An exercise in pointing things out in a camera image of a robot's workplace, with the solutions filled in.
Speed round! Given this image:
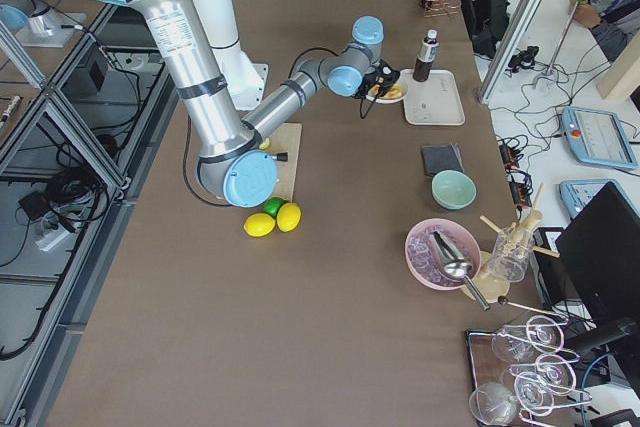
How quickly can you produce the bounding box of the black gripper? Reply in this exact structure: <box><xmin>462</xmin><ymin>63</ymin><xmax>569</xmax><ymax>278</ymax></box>
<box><xmin>353</xmin><ymin>60</ymin><xmax>400</xmax><ymax>99</ymax></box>

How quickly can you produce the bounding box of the glazed twisted ring donut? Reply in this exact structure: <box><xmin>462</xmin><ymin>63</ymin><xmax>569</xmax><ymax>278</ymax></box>
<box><xmin>379</xmin><ymin>84</ymin><xmax>404</xmax><ymax>100</ymax></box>

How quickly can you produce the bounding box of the light grey round plate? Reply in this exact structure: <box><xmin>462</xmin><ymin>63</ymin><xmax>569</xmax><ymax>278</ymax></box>
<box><xmin>365</xmin><ymin>81</ymin><xmax>408</xmax><ymax>104</ymax></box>

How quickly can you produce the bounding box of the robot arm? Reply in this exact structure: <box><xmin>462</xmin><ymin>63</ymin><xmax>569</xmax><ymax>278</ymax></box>
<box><xmin>98</xmin><ymin>0</ymin><xmax>384</xmax><ymax>208</ymax></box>

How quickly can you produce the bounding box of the dark tea bottle on tray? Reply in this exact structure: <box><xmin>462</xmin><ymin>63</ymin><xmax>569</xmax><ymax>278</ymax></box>
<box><xmin>413</xmin><ymin>29</ymin><xmax>439</xmax><ymax>82</ymax></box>

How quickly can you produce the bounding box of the cream rabbit serving tray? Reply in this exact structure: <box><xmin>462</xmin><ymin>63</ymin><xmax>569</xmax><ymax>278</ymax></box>
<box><xmin>400</xmin><ymin>69</ymin><xmax>465</xmax><ymax>126</ymax></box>

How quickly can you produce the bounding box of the wine glass rack tray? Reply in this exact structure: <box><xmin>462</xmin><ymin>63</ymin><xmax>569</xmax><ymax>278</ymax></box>
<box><xmin>465</xmin><ymin>313</ymin><xmax>592</xmax><ymax>426</ymax></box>

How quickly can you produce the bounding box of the dark grey folded cloth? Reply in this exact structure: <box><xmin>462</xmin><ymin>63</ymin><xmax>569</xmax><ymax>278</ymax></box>
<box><xmin>421</xmin><ymin>143</ymin><xmax>464</xmax><ymax>176</ymax></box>

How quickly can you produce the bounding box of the wooden cutting board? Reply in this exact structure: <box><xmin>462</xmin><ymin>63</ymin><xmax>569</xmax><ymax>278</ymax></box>
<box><xmin>264</xmin><ymin>123</ymin><xmax>302</xmax><ymax>201</ymax></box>

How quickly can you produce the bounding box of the steel muddler black tip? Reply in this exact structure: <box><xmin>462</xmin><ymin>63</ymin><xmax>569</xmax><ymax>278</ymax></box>
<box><xmin>271</xmin><ymin>152</ymin><xmax>288</xmax><ymax>162</ymax></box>

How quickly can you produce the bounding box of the mint green bowl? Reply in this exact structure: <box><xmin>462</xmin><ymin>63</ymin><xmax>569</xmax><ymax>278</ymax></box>
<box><xmin>431</xmin><ymin>170</ymin><xmax>477</xmax><ymax>210</ymax></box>

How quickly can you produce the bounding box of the halved lemon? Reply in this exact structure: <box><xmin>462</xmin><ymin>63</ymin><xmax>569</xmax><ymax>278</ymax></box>
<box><xmin>259</xmin><ymin>138</ymin><xmax>271</xmax><ymax>150</ymax></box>

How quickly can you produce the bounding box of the whole lemon rear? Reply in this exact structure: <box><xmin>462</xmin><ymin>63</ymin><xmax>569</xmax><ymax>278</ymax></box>
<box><xmin>276</xmin><ymin>202</ymin><xmax>302</xmax><ymax>232</ymax></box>

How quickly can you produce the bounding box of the whole lemon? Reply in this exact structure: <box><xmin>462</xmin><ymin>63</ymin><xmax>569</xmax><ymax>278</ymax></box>
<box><xmin>243</xmin><ymin>212</ymin><xmax>276</xmax><ymax>237</ymax></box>
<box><xmin>276</xmin><ymin>202</ymin><xmax>302</xmax><ymax>232</ymax></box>

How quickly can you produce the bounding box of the green lime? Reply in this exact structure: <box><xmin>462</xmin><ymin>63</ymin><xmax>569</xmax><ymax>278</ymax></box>
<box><xmin>263</xmin><ymin>197</ymin><xmax>287</xmax><ymax>218</ymax></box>

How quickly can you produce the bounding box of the pink ice bowl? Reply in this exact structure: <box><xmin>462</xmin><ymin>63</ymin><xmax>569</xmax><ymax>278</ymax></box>
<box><xmin>405</xmin><ymin>218</ymin><xmax>481</xmax><ymax>291</ymax></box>

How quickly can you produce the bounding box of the whole lemon front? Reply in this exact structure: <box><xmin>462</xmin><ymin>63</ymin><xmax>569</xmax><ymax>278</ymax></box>
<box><xmin>243</xmin><ymin>212</ymin><xmax>276</xmax><ymax>237</ymax></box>

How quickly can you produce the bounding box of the steel ice scoop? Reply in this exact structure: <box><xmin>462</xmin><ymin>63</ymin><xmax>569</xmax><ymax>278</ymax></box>
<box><xmin>431</xmin><ymin>231</ymin><xmax>490</xmax><ymax>311</ymax></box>

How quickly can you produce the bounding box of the blue teach pendant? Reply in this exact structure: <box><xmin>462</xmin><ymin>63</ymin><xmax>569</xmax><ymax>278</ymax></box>
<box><xmin>559</xmin><ymin>178</ymin><xmax>627</xmax><ymax>220</ymax></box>
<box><xmin>561</xmin><ymin>106</ymin><xmax>639</xmax><ymax>170</ymax></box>

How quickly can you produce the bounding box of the clear glass on stand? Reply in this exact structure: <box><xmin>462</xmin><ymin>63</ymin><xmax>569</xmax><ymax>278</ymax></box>
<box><xmin>488</xmin><ymin>226</ymin><xmax>533</xmax><ymax>282</ymax></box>

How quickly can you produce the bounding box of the black monitor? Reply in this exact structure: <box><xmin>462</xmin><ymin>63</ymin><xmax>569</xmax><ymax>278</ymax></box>
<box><xmin>557</xmin><ymin>182</ymin><xmax>639</xmax><ymax>322</ymax></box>

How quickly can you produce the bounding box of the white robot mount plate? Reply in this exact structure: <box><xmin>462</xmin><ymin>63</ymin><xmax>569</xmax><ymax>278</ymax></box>
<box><xmin>214</xmin><ymin>45</ymin><xmax>268</xmax><ymax>111</ymax></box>

